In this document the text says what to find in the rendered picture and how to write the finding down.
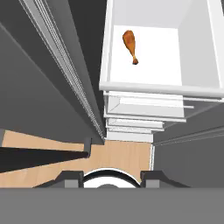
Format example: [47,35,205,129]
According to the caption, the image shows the white fridge shelf with rail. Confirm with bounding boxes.
[102,90,224,123]

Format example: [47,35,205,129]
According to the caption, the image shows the dark grey fridge side panel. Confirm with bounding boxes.
[150,100,224,189]

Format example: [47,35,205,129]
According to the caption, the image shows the brown chicken drumstick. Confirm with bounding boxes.
[122,30,139,66]

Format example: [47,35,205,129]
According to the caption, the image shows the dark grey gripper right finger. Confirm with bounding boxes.
[140,170,191,189]

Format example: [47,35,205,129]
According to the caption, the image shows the small white fridge drawer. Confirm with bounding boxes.
[105,127,155,144]

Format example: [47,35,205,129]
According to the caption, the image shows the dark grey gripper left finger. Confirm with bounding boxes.
[34,170,85,189]

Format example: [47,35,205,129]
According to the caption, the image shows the large white fridge shelf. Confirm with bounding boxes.
[98,0,224,99]

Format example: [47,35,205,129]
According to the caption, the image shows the white and black round thing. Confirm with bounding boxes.
[82,168,142,189]

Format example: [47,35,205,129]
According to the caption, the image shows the dark grey fridge door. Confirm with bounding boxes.
[0,0,106,147]

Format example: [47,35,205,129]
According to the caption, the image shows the narrow white fridge shelf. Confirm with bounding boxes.
[105,117,166,134]

